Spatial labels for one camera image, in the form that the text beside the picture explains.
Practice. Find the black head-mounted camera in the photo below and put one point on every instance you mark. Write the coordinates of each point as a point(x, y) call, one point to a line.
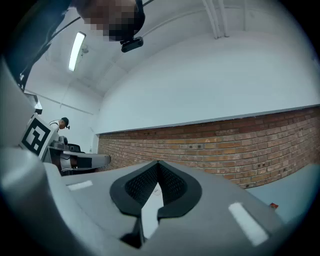
point(132, 45)

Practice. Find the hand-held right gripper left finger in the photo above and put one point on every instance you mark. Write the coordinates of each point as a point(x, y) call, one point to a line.
point(95, 200)

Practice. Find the person's black clothing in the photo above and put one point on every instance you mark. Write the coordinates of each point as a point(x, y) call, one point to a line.
point(37, 25)

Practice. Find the person's head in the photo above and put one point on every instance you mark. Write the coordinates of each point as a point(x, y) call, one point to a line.
point(112, 17)

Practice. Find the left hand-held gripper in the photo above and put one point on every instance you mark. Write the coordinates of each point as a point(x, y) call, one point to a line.
point(37, 136)

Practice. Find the white ceiling pipes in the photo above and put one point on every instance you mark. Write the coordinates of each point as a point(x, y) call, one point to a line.
point(217, 17)

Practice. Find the long ceiling light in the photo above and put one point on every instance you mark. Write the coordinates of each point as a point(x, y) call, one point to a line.
point(77, 51)

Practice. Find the red item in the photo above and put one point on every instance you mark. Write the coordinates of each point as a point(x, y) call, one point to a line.
point(273, 205)

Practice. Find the round ceiling fixture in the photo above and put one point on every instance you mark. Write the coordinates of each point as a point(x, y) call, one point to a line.
point(85, 50)

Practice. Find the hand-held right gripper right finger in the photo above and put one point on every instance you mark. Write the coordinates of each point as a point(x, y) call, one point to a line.
point(212, 225)

